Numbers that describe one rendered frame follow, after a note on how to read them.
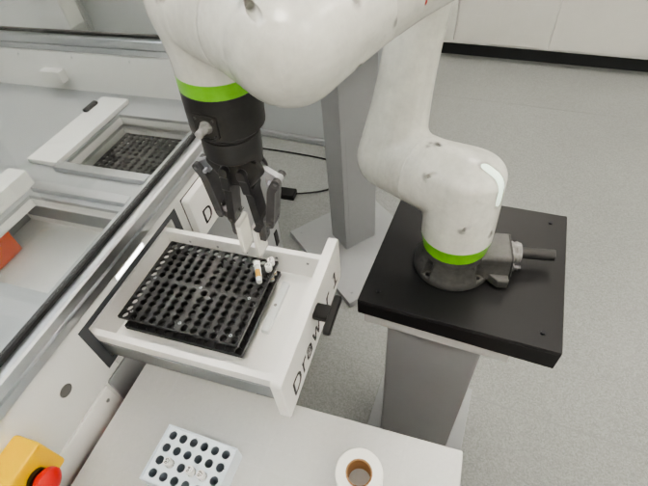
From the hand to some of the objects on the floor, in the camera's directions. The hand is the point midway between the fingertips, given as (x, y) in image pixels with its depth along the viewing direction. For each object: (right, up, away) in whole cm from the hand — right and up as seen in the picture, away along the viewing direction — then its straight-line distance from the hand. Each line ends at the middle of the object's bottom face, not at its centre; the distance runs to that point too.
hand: (252, 235), depth 69 cm
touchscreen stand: (+28, -3, +132) cm, 134 cm away
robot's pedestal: (+43, -59, +78) cm, 107 cm away
